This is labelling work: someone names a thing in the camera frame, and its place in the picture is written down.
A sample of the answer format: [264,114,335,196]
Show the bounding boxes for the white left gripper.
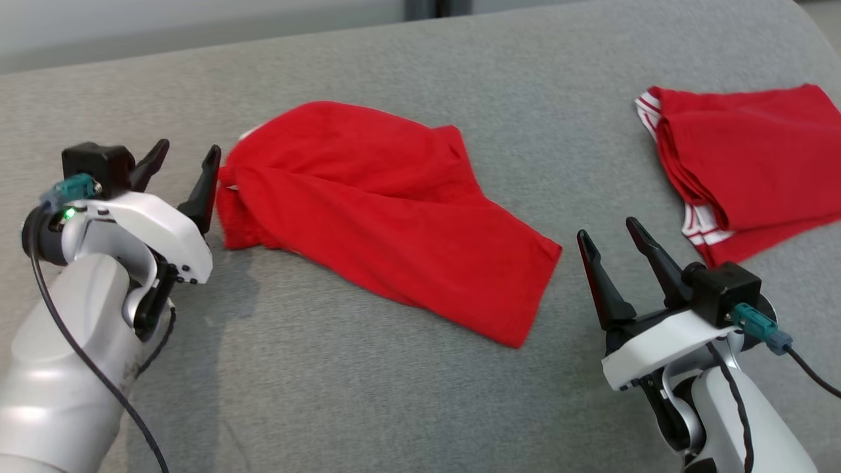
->
[59,138,222,341]

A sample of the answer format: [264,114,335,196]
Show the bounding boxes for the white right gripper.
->
[576,217,744,455]

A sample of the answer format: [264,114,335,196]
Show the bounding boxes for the red white basketball jersey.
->
[634,83,841,268]

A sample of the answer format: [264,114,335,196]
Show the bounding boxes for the red shorts with white stripe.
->
[216,101,563,349]

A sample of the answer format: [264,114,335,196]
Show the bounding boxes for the left camera cable teal plug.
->
[23,173,170,473]

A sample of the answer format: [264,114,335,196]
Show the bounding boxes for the camera cable teal plug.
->
[733,302,841,399]
[23,173,170,473]

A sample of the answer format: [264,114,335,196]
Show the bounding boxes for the right camera cable teal plug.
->
[733,302,841,399]

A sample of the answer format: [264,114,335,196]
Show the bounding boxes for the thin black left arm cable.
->
[135,305,177,378]

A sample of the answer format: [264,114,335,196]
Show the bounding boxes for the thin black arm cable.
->
[135,305,177,378]
[708,342,754,473]

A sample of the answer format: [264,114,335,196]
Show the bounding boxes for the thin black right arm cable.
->
[708,342,754,473]

